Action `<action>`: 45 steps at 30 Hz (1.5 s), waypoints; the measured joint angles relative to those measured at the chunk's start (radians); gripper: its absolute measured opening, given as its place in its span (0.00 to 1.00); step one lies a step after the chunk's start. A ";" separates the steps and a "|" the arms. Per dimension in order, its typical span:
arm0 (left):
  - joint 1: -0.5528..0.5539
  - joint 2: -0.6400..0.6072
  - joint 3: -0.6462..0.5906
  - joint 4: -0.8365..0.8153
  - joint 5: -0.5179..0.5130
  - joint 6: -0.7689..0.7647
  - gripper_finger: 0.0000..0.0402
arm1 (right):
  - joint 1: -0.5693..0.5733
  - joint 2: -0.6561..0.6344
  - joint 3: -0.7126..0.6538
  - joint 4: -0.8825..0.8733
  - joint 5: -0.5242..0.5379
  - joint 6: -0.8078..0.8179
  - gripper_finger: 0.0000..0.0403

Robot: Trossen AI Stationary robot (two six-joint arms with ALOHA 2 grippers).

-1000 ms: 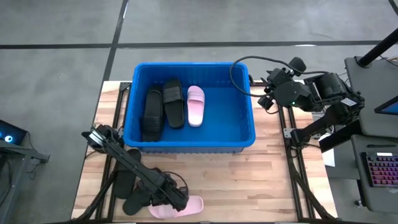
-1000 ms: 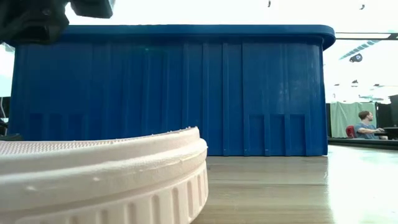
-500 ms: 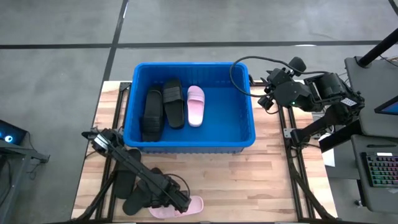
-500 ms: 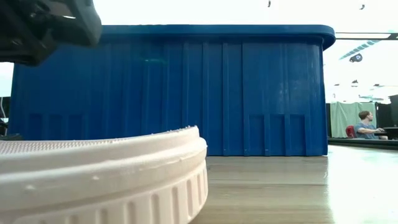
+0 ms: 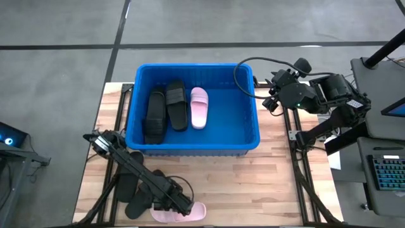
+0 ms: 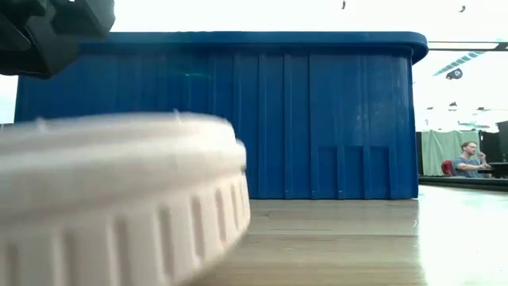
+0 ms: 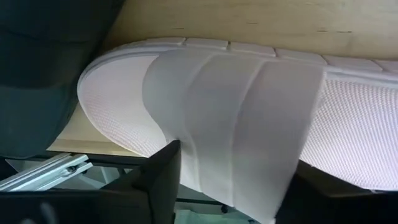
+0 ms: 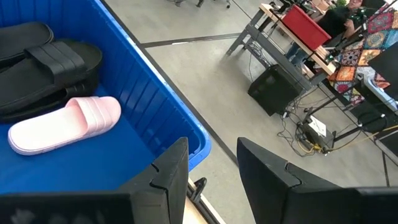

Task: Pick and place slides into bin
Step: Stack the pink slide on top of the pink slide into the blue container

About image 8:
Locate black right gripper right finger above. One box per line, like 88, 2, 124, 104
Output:
236, 138, 340, 224

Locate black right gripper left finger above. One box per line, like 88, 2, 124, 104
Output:
119, 137, 190, 224

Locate pink rubber slide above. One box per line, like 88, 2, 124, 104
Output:
7, 95, 123, 156

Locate black rubber slide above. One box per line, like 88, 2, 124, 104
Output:
0, 39, 104, 124

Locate black mesh sneaker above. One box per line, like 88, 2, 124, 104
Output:
0, 21, 55, 68

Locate blue plastic bin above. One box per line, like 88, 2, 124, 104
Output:
0, 0, 213, 195

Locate black floor box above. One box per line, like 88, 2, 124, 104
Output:
247, 63, 305, 117

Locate light grey plastic case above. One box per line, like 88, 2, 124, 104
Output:
357, 73, 398, 114

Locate red plastic box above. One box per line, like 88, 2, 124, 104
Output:
281, 4, 332, 51

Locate black flat panel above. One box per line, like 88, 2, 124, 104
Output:
368, 42, 398, 101

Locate person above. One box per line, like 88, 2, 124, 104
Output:
285, 0, 367, 67

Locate colourful patterned cloth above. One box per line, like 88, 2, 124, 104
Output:
328, 9, 398, 106

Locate office chair base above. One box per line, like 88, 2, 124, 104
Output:
166, 0, 233, 9

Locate black metal table frame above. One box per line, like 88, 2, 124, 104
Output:
185, 176, 228, 224

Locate black floor cables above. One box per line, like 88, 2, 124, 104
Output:
276, 102, 315, 158

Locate yellow cable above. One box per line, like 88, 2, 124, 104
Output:
310, 123, 398, 154

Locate wooden table grey frame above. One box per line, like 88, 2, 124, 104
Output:
225, 2, 338, 93

